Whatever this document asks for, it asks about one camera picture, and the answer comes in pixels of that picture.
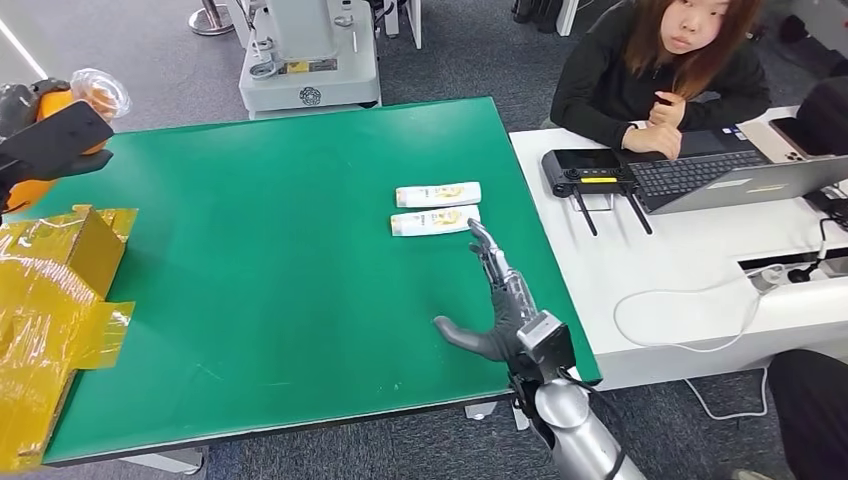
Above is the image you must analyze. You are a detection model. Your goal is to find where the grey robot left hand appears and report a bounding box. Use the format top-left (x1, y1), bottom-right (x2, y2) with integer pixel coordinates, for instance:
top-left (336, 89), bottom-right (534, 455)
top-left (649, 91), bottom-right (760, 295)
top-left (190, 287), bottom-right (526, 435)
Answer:
top-left (0, 77), bottom-right (72, 140)

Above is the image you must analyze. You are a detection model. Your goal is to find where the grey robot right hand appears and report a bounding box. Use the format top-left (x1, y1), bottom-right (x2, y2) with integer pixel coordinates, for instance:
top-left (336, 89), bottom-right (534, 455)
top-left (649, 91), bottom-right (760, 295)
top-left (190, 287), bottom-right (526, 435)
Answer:
top-left (433, 217), bottom-right (539, 364)

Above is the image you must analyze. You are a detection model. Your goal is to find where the orange bottle with clear cap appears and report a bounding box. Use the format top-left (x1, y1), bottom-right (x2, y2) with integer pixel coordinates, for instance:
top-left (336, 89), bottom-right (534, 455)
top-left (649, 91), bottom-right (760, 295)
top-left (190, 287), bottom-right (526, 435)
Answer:
top-left (2, 67), bottom-right (133, 215)

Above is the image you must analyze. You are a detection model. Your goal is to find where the white shampoo bottle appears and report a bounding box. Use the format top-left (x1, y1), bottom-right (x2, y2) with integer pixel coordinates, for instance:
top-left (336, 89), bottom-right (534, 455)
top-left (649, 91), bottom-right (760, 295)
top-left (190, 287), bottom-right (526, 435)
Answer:
top-left (389, 203), bottom-right (482, 238)
top-left (395, 180), bottom-right (484, 210)

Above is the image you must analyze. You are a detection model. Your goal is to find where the black remote controller with antennas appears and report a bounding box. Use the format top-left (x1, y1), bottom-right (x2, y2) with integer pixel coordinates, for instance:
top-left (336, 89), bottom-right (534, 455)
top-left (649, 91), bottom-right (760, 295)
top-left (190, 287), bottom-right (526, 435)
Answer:
top-left (540, 147), bottom-right (655, 238)

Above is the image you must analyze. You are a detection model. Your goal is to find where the white desk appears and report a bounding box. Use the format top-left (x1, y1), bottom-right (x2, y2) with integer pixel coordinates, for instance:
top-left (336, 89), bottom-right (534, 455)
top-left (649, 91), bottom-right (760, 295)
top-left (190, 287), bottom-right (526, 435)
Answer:
top-left (508, 105), bottom-right (848, 392)

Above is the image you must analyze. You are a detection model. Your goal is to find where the metal stanchion base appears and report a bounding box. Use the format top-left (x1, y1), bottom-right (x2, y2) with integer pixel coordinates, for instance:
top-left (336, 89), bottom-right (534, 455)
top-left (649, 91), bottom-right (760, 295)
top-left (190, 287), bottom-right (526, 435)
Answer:
top-left (187, 0), bottom-right (235, 38)

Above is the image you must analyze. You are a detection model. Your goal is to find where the yellow taped cardboard box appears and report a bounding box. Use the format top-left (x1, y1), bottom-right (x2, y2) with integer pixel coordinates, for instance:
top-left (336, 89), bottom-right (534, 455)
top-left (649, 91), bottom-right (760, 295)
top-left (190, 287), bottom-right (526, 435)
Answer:
top-left (0, 203), bottom-right (140, 474)

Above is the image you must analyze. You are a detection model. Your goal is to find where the grey laptop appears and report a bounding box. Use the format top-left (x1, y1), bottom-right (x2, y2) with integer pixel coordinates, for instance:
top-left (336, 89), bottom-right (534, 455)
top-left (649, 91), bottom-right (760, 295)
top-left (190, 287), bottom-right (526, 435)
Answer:
top-left (624, 125), bottom-right (848, 217)

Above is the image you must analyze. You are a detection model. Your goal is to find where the person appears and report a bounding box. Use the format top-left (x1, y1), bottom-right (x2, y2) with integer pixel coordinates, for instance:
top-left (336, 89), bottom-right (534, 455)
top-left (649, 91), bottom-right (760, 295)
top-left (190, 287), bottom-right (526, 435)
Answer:
top-left (549, 0), bottom-right (774, 163)

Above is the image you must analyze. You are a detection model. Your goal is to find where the white power adapter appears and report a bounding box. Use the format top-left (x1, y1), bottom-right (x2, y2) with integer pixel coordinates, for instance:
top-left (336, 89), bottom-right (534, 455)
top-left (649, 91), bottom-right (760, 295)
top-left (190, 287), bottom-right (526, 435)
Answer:
top-left (747, 263), bottom-right (790, 296)

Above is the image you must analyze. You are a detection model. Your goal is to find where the white machine base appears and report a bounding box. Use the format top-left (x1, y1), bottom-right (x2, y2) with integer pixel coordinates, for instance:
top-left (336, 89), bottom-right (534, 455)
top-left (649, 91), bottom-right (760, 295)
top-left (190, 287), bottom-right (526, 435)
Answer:
top-left (225, 0), bottom-right (384, 121)

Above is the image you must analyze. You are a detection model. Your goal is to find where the black seat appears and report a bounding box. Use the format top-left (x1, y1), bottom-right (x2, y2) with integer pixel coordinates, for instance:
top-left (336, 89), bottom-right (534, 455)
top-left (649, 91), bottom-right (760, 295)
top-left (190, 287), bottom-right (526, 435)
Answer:
top-left (766, 349), bottom-right (848, 480)

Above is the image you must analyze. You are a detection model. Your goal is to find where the rose gold smartphone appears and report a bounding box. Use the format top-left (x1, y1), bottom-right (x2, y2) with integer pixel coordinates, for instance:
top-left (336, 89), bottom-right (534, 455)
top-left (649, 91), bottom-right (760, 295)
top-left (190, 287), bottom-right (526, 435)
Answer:
top-left (737, 117), bottom-right (814, 166)

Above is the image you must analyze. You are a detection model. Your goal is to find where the black chair back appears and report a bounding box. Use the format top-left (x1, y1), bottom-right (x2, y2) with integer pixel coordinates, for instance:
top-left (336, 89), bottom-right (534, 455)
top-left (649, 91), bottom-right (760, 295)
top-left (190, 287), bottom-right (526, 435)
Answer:
top-left (796, 75), bottom-right (848, 160)

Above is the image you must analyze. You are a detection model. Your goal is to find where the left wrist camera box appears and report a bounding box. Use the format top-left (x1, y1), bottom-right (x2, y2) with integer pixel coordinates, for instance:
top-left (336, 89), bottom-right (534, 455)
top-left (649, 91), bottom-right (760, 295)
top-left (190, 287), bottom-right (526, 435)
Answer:
top-left (0, 99), bottom-right (116, 188)

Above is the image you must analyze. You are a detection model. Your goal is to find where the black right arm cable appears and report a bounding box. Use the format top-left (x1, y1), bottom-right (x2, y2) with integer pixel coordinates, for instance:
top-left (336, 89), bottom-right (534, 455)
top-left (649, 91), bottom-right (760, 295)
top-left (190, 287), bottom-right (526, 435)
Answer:
top-left (561, 368), bottom-right (629, 480)

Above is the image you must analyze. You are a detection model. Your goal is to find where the white cable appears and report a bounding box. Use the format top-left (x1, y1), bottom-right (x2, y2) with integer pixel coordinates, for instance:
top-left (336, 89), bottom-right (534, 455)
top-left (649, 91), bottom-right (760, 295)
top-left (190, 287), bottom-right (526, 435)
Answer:
top-left (612, 264), bottom-right (786, 423)

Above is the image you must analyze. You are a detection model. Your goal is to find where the black plug with cable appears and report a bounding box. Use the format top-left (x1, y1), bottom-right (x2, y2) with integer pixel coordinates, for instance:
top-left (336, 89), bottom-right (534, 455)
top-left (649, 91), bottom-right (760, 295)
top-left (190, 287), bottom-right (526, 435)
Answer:
top-left (786, 217), bottom-right (848, 286)

